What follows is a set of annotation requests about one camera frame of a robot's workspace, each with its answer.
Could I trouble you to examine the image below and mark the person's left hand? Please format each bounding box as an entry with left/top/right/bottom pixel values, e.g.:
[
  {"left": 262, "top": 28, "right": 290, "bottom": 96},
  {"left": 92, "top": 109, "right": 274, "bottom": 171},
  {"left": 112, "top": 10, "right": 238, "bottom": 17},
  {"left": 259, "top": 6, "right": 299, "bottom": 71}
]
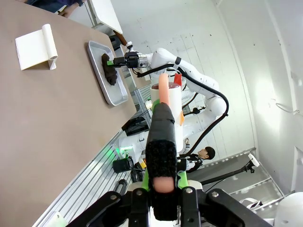
[{"left": 58, "top": 6, "right": 71, "bottom": 17}]

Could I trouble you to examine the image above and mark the white camera on boom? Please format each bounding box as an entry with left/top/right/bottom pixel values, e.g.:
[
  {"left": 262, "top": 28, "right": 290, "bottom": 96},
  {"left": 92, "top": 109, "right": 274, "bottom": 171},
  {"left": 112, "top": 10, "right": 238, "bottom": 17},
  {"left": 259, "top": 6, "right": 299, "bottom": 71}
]
[{"left": 200, "top": 153, "right": 260, "bottom": 186}]

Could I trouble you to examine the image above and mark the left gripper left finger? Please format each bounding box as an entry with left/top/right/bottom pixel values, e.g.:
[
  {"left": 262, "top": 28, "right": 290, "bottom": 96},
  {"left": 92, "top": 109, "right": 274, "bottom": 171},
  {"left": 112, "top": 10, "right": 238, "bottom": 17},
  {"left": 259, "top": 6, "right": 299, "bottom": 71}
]
[{"left": 68, "top": 169, "right": 152, "bottom": 227}]

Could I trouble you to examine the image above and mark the white curved device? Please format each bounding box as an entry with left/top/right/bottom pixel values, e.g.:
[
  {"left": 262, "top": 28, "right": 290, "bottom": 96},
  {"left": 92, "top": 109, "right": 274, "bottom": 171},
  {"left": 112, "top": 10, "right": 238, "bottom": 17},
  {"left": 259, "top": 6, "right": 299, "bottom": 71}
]
[{"left": 239, "top": 198, "right": 262, "bottom": 211}]

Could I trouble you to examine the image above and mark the black controller box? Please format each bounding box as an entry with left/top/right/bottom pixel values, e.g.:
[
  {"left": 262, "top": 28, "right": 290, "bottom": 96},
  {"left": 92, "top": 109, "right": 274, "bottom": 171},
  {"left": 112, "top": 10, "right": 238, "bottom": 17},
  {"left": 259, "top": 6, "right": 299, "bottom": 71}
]
[{"left": 121, "top": 116, "right": 151, "bottom": 137}]

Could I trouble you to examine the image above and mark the large white table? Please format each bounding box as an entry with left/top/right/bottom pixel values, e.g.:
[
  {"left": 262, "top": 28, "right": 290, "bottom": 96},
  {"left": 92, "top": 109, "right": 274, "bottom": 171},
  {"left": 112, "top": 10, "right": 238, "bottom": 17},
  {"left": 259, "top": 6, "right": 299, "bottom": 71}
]
[{"left": 89, "top": 0, "right": 124, "bottom": 35}]

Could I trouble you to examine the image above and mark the dark brown towel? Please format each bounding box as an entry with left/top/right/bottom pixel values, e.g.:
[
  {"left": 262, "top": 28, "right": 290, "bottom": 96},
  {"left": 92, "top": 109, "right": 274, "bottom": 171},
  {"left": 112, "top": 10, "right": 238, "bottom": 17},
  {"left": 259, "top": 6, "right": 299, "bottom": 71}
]
[{"left": 101, "top": 53, "right": 118, "bottom": 86}]

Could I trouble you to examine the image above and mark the white lint roller stand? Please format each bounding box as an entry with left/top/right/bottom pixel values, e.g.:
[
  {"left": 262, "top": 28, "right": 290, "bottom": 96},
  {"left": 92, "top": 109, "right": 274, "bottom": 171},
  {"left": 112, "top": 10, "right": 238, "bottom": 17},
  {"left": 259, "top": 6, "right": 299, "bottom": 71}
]
[{"left": 15, "top": 23, "right": 58, "bottom": 71}]

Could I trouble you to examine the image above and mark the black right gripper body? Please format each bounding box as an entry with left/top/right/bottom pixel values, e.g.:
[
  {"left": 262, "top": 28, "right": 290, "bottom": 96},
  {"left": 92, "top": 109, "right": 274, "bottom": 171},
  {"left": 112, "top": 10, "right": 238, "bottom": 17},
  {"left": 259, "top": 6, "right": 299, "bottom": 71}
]
[{"left": 125, "top": 51, "right": 140, "bottom": 69}]

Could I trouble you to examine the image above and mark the black cable bundle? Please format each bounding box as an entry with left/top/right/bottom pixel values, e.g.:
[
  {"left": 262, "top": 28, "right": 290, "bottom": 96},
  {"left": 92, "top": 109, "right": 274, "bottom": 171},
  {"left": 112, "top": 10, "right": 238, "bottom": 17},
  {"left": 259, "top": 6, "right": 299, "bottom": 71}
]
[{"left": 131, "top": 165, "right": 146, "bottom": 183}]

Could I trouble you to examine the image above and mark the person in navy jacket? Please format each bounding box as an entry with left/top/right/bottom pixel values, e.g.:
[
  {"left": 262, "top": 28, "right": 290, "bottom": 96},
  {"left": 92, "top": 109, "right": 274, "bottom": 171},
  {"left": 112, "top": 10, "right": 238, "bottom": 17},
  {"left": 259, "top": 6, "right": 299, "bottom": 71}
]
[{"left": 28, "top": 0, "right": 82, "bottom": 9}]

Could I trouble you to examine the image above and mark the person with black hair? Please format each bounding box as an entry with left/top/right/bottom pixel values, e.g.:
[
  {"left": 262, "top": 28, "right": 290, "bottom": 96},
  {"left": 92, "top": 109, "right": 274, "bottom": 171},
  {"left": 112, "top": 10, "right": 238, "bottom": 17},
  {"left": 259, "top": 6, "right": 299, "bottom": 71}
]
[{"left": 182, "top": 139, "right": 216, "bottom": 171}]

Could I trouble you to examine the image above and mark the pink handled lint roller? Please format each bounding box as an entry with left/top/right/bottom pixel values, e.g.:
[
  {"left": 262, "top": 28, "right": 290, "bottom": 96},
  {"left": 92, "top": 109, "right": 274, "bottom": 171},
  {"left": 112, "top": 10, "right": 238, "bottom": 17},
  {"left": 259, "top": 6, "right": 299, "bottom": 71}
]
[{"left": 144, "top": 73, "right": 185, "bottom": 222}]

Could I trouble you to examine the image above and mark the silver metal tray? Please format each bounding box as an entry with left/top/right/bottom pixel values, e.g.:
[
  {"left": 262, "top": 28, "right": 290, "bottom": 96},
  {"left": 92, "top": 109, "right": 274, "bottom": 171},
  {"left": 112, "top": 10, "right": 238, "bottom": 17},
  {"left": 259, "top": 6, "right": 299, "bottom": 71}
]
[{"left": 86, "top": 40, "right": 128, "bottom": 106}]

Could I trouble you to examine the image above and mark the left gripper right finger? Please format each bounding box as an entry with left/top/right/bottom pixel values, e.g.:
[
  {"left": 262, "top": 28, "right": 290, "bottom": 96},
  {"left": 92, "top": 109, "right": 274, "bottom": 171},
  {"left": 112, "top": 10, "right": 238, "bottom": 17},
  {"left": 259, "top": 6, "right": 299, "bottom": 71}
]
[{"left": 176, "top": 172, "right": 270, "bottom": 227}]

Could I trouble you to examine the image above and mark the black right arm cable sleeve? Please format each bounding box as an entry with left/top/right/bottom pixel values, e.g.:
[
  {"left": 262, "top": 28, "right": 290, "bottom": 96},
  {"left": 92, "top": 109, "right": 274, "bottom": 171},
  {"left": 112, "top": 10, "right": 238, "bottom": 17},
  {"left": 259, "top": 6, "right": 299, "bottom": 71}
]
[{"left": 136, "top": 62, "right": 230, "bottom": 157}]

